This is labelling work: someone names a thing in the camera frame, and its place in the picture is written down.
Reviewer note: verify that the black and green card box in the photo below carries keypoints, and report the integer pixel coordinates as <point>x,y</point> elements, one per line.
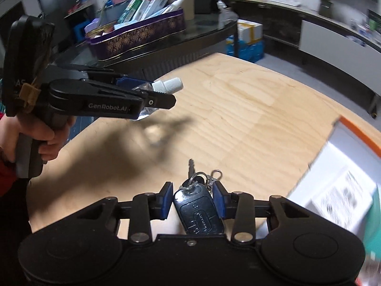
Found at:
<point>374,20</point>

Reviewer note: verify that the black glass coffee table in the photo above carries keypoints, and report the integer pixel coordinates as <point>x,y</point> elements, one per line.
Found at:
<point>184,47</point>

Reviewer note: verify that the white adapter box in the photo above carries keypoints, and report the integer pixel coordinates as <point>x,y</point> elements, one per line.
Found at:
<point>342,202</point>

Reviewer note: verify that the pile of medicine boxes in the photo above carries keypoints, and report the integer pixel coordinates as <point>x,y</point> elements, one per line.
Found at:
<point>143,6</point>

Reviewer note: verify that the black car key with keyring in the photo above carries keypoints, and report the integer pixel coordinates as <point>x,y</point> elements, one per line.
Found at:
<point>198,211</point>

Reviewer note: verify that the clear small liquid bottle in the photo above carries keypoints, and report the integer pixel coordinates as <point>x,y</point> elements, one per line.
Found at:
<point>166,85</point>

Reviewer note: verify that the blue package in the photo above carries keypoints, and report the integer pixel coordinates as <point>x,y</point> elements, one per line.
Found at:
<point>247,52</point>

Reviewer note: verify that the beige bin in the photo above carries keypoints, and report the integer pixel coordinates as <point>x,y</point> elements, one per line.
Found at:
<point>187,6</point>

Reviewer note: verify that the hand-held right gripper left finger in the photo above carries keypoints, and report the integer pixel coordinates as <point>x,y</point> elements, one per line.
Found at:
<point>167,199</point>

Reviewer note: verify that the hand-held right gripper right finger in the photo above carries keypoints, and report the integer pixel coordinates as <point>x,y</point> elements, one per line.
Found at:
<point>218,198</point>

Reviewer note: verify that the blue crate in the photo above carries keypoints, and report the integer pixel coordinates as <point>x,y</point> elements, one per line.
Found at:
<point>81,31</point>

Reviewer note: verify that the small purple box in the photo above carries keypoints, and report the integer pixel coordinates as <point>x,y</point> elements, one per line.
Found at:
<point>91,26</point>

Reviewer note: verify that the white TV cabinet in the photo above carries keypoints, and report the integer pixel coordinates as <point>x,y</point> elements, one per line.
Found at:
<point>327,41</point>

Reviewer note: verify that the person's left hand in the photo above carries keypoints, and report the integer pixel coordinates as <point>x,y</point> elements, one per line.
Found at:
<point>50,147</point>

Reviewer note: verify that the person's left forearm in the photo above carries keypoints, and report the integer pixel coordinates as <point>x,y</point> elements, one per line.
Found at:
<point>6,175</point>

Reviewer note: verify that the white cardboard carton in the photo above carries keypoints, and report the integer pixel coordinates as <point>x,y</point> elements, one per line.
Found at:
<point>250,31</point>

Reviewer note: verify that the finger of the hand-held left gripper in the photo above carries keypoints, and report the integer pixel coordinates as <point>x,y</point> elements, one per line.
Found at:
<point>128,82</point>
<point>160,101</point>

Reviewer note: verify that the purple tray of medicine boxes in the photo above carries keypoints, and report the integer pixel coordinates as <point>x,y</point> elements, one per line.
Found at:
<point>134,40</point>

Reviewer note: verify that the green bandage box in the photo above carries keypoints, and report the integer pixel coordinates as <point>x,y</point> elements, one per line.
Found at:
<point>373,229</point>

